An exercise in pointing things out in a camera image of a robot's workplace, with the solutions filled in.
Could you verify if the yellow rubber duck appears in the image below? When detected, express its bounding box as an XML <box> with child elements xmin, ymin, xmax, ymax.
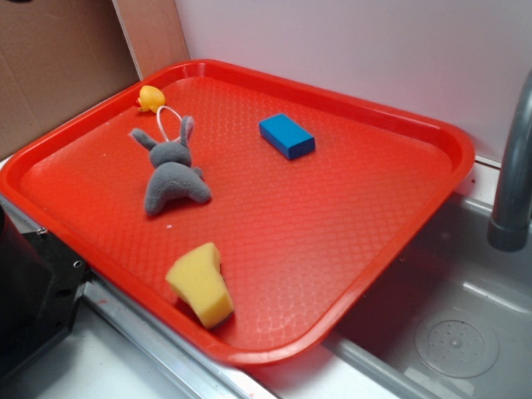
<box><xmin>136</xmin><ymin>85</ymin><xmax>166</xmax><ymax>113</ymax></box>

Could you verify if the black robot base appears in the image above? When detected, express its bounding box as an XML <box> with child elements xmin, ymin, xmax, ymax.
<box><xmin>1</xmin><ymin>210</ymin><xmax>87</xmax><ymax>381</ymax></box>

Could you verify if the yellow sponge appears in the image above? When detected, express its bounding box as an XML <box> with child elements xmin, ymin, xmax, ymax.
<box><xmin>165</xmin><ymin>242</ymin><xmax>234</xmax><ymax>329</ymax></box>

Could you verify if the red plastic tray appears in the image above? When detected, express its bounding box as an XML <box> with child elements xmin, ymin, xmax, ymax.
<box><xmin>1</xmin><ymin>60</ymin><xmax>475</xmax><ymax>366</ymax></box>

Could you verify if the grey plush bunny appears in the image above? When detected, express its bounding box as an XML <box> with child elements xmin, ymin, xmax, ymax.
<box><xmin>130</xmin><ymin>106</ymin><xmax>212</xmax><ymax>216</ymax></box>

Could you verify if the grey plastic sink basin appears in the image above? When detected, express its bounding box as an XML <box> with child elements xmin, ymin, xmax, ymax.
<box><xmin>257</xmin><ymin>191</ymin><xmax>532</xmax><ymax>399</ymax></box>

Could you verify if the brown cardboard panel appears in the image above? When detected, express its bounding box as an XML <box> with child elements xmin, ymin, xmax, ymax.
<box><xmin>1</xmin><ymin>1</ymin><xmax>189</xmax><ymax>159</ymax></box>

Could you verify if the blue rectangular block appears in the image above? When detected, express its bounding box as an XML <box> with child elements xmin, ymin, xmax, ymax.
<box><xmin>259</xmin><ymin>114</ymin><xmax>316</xmax><ymax>160</ymax></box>

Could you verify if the grey sink faucet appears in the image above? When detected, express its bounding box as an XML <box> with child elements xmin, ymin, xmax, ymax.
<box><xmin>487</xmin><ymin>76</ymin><xmax>531</xmax><ymax>252</ymax></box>

